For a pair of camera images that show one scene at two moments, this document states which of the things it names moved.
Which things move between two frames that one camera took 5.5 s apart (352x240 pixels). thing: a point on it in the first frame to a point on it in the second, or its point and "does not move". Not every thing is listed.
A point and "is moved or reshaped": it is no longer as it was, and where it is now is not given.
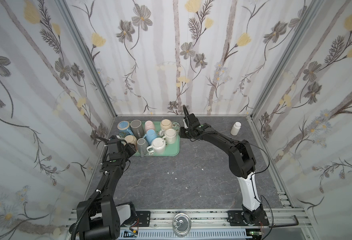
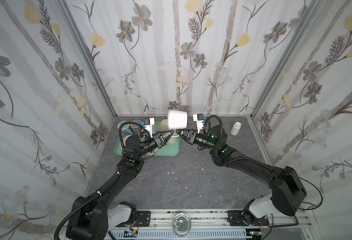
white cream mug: x=170 y=136 does not move
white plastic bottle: x=236 y=128 does not move
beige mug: x=165 y=124 does not move
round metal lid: x=181 y=224 does not move
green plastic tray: x=171 y=149 is moved or reshaped
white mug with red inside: x=158 y=144 is moved or reshaped
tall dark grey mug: x=137 y=129 does not move
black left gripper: x=132 y=149 to x=156 y=136
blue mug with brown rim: x=122 y=126 does not move
